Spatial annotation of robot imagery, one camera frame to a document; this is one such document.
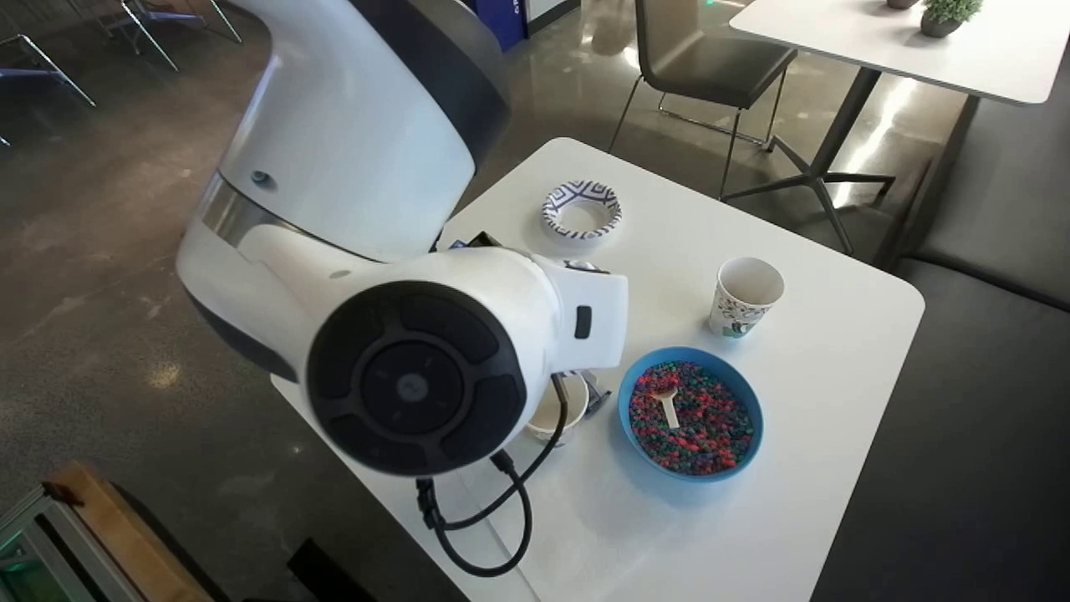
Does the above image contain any plain white paper cup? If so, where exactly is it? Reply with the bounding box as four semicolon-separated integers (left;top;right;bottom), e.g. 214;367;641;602
524;367;593;444

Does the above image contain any blue plastic bowl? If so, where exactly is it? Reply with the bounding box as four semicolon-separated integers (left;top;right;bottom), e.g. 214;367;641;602
615;346;770;487

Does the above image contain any coffee print paper cup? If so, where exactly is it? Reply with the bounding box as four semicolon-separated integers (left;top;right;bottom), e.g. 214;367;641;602
701;256;789;342

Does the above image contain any large colourful cereal pile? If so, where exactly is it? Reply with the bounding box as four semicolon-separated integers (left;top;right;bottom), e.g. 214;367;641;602
628;361;752;478

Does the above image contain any small dark packet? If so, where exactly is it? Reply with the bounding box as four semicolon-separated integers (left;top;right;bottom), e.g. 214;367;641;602
585;377;615;421

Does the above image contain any white plastic scoop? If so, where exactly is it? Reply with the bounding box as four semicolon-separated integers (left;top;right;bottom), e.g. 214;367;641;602
648;389;684;431

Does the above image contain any white paper sheet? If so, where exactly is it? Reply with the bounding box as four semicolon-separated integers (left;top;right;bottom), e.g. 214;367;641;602
489;421;714;602

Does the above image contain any black and blue cabinet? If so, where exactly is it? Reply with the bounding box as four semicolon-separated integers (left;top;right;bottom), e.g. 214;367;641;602
376;0;583;93

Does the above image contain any grey chair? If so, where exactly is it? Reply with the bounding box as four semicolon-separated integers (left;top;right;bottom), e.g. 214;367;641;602
609;0;800;198

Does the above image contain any black table base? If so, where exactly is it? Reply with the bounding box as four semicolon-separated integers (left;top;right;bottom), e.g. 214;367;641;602
283;540;376;602

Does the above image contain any dark grey bench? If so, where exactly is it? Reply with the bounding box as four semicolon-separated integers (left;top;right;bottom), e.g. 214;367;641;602
814;93;1070;602

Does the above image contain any metal legged chair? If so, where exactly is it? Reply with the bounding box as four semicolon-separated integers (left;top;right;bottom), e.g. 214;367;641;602
113;0;244;75
0;28;101;152

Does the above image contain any wooden crate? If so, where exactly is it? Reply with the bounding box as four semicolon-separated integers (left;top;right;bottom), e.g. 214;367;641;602
0;463;214;602

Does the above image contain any green potted plant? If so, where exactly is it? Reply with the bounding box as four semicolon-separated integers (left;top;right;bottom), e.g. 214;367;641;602
915;0;987;44

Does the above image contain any white side table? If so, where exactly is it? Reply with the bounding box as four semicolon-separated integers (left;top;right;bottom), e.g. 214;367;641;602
728;0;1070;271

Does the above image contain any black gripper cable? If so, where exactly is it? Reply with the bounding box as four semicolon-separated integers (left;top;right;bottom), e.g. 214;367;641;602
410;373;575;581

